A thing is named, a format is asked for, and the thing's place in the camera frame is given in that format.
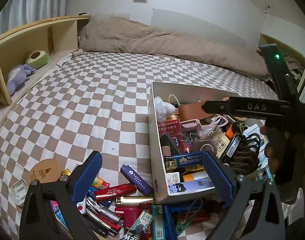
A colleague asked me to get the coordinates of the red slim lighter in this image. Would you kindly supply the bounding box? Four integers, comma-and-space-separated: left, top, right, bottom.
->
93, 183, 137, 202

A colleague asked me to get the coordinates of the wooden bedside shelf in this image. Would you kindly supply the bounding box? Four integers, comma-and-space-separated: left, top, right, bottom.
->
0, 15, 90, 127

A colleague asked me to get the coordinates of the closet shelf with clothes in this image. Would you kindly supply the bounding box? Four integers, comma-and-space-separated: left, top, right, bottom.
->
258, 34, 305, 93

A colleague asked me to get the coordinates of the checkered bed sheet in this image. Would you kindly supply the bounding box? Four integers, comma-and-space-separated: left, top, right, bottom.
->
0, 53, 277, 239

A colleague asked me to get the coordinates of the white shoe box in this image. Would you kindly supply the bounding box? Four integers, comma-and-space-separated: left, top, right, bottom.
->
147, 81, 268, 205

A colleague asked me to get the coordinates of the green NEW tube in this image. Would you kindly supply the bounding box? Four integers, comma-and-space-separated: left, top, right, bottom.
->
121, 211, 154, 240

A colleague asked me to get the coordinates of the lavender anime lighter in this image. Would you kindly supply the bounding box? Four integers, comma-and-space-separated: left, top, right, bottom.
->
168, 178, 213, 193

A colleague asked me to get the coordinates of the dark blue printed lighter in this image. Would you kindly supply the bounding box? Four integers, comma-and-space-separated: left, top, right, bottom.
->
164, 152, 205, 171

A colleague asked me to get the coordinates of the green clip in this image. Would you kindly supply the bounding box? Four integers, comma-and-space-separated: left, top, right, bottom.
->
175, 218, 193, 236

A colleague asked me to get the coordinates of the brown tape roll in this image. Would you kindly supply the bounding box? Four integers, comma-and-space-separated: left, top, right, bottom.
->
192, 139, 217, 155

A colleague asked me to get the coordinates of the beige quilted duvet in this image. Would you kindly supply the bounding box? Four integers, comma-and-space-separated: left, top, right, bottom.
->
79, 16, 269, 80

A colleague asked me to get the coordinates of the purple lighter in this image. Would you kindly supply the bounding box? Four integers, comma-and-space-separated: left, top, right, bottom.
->
120, 164, 153, 196

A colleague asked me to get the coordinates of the grey curtain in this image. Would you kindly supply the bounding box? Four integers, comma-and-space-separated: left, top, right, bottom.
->
0, 0, 67, 35

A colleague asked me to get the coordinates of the green avocado plush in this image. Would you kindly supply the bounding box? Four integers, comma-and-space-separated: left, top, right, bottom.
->
25, 50, 49, 69

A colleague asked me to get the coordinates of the brown nail polish box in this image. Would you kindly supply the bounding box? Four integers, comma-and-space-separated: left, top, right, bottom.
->
166, 172, 181, 185

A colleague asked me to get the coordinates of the white plug adapter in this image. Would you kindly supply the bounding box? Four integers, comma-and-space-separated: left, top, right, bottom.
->
10, 179, 28, 206

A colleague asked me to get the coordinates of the purple plush toy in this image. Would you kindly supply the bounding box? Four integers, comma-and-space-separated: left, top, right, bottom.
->
7, 64, 36, 95

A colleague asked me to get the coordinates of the teal lighter left pile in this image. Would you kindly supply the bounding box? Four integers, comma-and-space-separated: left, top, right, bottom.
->
152, 205, 166, 240

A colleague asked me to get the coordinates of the brown leather wallet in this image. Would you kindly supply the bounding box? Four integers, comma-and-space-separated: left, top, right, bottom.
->
178, 100, 213, 121

